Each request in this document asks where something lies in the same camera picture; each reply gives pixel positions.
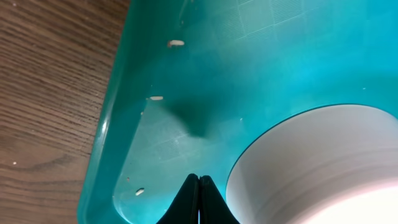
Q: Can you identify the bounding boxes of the white bowl with rice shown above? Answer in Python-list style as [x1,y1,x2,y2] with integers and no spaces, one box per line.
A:
[226,105,397,223]

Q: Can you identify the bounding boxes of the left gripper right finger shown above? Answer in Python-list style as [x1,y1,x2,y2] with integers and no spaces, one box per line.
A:
[200,175,239,224]

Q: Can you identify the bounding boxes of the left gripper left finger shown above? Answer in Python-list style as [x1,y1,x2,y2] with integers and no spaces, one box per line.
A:
[157,174,199,224]

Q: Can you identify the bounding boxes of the teal plastic serving tray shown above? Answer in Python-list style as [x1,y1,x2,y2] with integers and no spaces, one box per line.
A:
[77,0,397,223]

